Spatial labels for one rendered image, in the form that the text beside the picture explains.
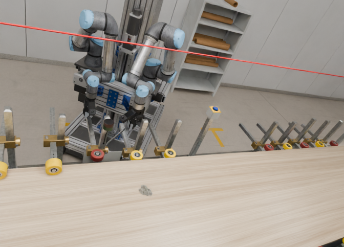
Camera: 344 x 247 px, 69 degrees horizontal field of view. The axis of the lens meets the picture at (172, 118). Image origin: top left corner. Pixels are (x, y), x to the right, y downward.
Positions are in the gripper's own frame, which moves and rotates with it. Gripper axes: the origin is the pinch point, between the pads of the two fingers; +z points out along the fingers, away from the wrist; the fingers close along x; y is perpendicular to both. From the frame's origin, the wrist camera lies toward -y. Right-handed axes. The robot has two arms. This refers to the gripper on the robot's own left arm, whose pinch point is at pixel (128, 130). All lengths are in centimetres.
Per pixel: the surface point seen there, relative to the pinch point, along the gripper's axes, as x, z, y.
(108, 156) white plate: -1.4, 19.1, -13.7
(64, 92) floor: 178, 95, 36
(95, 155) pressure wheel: -8.7, 4.3, -29.0
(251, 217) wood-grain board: -92, 5, 32
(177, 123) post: -19.3, -14.9, 24.6
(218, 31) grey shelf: 151, -11, 283
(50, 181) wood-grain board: -15, 5, -58
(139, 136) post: -10.7, -3.0, 0.8
